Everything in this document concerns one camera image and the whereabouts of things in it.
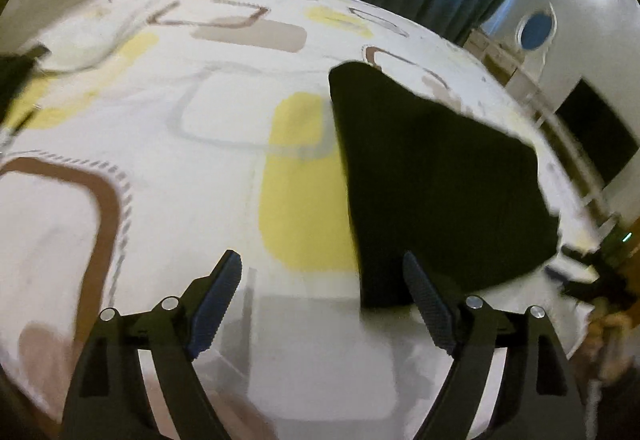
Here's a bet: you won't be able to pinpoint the black television screen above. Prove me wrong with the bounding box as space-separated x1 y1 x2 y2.
554 77 640 187

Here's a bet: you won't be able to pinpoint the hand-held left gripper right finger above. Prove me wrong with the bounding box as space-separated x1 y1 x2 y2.
402 251 587 440

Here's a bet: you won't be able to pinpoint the printed bed sheet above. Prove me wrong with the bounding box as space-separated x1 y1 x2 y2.
0 0 603 440

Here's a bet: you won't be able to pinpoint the black pants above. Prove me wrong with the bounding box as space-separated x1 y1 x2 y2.
328 61 561 311

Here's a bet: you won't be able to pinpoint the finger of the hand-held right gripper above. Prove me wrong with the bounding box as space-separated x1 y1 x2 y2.
561 279 601 300
560 245 603 269

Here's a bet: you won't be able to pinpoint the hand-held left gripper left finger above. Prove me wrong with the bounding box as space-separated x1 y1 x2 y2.
61 249 244 440

